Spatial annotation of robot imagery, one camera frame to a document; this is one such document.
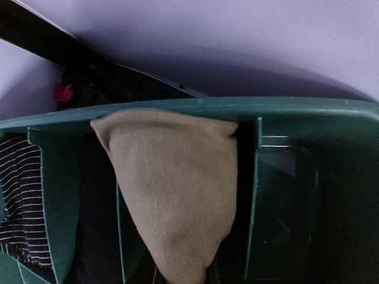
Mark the right black frame post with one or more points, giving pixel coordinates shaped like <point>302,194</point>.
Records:
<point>92,75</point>

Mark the olive green underwear white waistband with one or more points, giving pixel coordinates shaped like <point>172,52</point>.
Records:
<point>178,177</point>

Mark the plain dark garment in tray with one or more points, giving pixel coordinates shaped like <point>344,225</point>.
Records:
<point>97,253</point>

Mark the striped dark garment in tray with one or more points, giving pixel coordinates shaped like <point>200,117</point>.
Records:
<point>23,227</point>

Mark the green compartment tray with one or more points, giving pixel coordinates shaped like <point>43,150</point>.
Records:
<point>308,192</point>

